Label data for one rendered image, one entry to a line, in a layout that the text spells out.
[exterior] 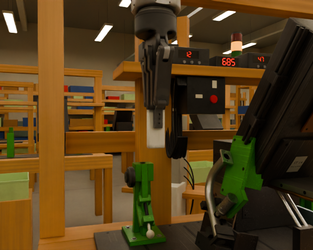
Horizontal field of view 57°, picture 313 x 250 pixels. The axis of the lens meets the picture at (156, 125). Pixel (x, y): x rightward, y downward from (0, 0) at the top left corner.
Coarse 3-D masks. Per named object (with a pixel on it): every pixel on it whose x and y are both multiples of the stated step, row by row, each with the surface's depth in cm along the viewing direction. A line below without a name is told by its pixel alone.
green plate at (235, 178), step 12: (240, 144) 96; (252, 144) 91; (240, 156) 95; (252, 156) 92; (228, 168) 100; (240, 168) 93; (252, 168) 92; (228, 180) 98; (240, 180) 91; (252, 180) 92; (228, 192) 96
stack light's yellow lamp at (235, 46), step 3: (234, 42) 134; (237, 42) 134; (240, 42) 134; (231, 45) 136; (234, 45) 134; (237, 45) 134; (240, 45) 134; (231, 48) 136; (234, 48) 134; (237, 48) 134; (240, 48) 134; (231, 51) 137
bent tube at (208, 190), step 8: (224, 152) 99; (224, 160) 96; (232, 160) 98; (216, 168) 101; (208, 176) 104; (216, 176) 103; (208, 184) 103; (208, 192) 102; (208, 200) 100; (208, 208) 98
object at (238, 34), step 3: (234, 33) 134; (237, 33) 134; (240, 33) 134; (231, 36) 136; (234, 36) 134; (237, 36) 133; (240, 36) 134; (231, 39) 136; (234, 39) 134; (237, 39) 134; (240, 39) 134; (231, 42) 136
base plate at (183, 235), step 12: (168, 228) 114; (180, 228) 114; (192, 228) 114; (264, 228) 114; (276, 228) 114; (288, 228) 114; (96, 240) 102; (108, 240) 102; (120, 240) 102; (168, 240) 102; (180, 240) 102; (192, 240) 102; (264, 240) 102; (276, 240) 102; (288, 240) 102
